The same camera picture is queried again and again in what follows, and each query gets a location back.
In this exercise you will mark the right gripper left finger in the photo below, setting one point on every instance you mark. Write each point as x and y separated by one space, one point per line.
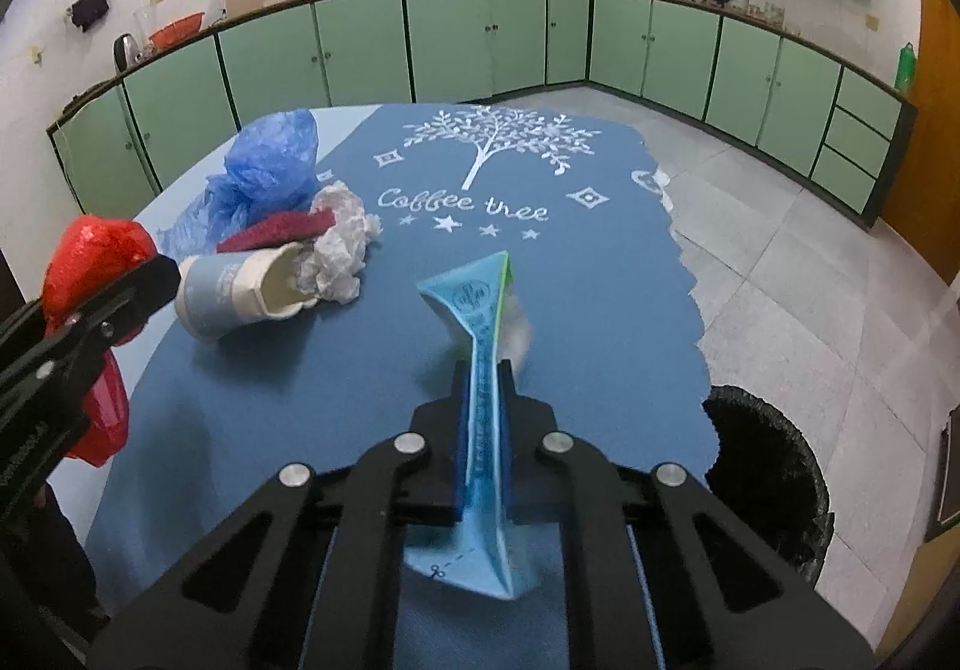
306 572

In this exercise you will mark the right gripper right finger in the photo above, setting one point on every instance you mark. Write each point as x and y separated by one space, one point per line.
658 572

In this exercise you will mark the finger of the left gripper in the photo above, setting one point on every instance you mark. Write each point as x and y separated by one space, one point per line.
43 389

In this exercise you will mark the light blue milk carton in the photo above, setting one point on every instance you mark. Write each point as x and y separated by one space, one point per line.
483 551

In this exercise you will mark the black trash bin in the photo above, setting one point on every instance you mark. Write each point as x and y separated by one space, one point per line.
768 475

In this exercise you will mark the green lower kitchen cabinets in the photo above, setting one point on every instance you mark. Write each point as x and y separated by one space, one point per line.
818 119

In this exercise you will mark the paper coffee cup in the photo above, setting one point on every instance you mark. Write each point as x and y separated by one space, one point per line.
221 293

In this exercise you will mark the blue coffee tree tablecloth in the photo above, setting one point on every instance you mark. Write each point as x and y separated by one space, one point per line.
575 277

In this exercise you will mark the dark red scouring pad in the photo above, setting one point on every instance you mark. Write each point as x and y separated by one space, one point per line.
277 230

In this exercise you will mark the crumpled white tissue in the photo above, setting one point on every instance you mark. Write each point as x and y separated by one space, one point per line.
330 269

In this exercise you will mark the blue plastic bag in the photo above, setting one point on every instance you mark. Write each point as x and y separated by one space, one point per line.
269 169

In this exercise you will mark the electric kettle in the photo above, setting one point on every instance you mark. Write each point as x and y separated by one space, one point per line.
126 52

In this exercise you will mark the red basin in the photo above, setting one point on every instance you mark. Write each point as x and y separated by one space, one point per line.
176 32

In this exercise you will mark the wooden door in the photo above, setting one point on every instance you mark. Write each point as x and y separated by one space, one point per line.
922 206

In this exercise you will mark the green bottle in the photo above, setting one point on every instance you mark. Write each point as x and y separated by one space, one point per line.
905 68

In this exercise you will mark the dark towel on rail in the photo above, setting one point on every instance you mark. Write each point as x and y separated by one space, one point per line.
84 14

